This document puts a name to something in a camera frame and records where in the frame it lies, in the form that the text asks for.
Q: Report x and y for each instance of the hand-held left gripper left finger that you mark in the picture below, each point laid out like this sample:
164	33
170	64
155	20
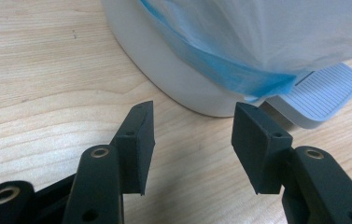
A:
134	149

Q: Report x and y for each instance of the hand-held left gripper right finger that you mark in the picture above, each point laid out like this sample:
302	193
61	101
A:
259	149

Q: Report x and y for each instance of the white pedal trash bin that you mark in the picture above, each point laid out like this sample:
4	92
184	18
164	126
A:
176	77

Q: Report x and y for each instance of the translucent blue-banded trash bag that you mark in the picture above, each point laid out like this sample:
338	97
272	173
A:
257	40

